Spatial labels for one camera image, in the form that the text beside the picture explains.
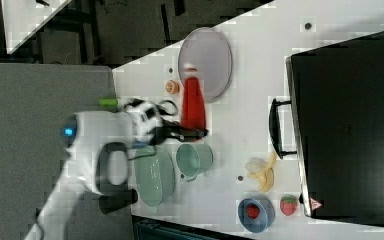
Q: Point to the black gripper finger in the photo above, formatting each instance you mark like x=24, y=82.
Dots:
x=193, y=134

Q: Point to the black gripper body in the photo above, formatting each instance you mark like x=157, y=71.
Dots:
x=168, y=129

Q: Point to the red plush ketchup bottle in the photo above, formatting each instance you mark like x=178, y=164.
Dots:
x=193, y=114

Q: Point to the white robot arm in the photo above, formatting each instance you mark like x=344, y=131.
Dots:
x=98, y=145

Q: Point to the grey oval plate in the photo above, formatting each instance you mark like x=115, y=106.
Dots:
x=209, y=53

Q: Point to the green mug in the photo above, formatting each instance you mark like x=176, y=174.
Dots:
x=193, y=159

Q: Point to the orange slice toy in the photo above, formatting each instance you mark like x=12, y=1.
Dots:
x=172, y=87

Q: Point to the green oval bowl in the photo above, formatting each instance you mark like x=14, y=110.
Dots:
x=155, y=178

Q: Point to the green marker on gripper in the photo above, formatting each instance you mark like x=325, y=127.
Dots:
x=108, y=102

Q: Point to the peeled banana toy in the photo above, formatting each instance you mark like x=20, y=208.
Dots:
x=262, y=172

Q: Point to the black cylinder on table edge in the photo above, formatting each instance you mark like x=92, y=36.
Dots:
x=109, y=204

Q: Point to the red strawberry in bowl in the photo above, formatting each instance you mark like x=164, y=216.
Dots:
x=252, y=211

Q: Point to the blue bowl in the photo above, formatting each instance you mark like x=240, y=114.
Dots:
x=265, y=218

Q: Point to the red strawberry toy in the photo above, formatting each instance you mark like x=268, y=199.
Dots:
x=288, y=205

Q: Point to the black oven appliance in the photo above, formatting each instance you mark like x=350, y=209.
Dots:
x=337, y=104

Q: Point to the white table in background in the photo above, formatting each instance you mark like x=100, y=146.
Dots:
x=23, y=18

